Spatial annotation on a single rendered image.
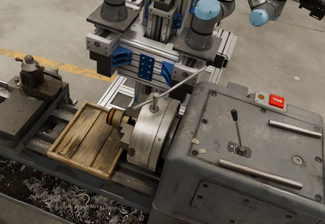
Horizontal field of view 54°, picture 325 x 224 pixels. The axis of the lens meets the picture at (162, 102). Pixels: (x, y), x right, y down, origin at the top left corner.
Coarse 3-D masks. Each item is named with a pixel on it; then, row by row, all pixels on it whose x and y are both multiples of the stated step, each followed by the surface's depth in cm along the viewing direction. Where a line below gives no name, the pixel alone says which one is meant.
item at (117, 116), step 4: (112, 108) 138; (108, 112) 136; (112, 112) 136; (116, 112) 135; (120, 112) 136; (124, 112) 136; (108, 116) 136; (112, 116) 136; (116, 116) 135; (120, 116) 134; (124, 116) 136; (128, 116) 136; (108, 120) 136; (112, 120) 135; (116, 120) 134; (120, 120) 134; (124, 120) 135; (128, 120) 135; (108, 124) 138; (112, 124) 136; (116, 124) 135
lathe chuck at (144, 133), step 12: (144, 108) 124; (144, 120) 122; (156, 120) 122; (132, 132) 122; (144, 132) 121; (156, 132) 121; (132, 144) 123; (144, 144) 122; (132, 156) 127; (144, 156) 124
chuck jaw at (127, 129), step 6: (120, 126) 132; (126, 126) 133; (132, 126) 134; (120, 132) 130; (126, 132) 130; (120, 138) 132; (126, 138) 128; (120, 144) 127; (126, 144) 126; (132, 150) 125
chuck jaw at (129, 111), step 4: (140, 96) 134; (144, 96) 134; (140, 100) 134; (144, 100) 134; (136, 104) 135; (128, 108) 136; (140, 108) 135; (128, 112) 136; (132, 112) 135; (136, 112) 135; (132, 116) 136; (136, 116) 135
